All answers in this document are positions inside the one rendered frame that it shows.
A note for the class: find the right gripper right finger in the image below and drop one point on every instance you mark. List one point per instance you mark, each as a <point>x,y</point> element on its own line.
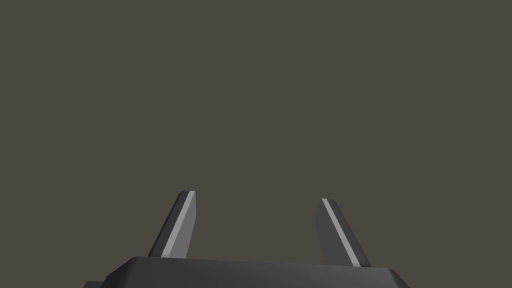
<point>340,240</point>

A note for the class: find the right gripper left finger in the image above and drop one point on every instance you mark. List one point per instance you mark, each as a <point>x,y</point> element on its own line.
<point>178,232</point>

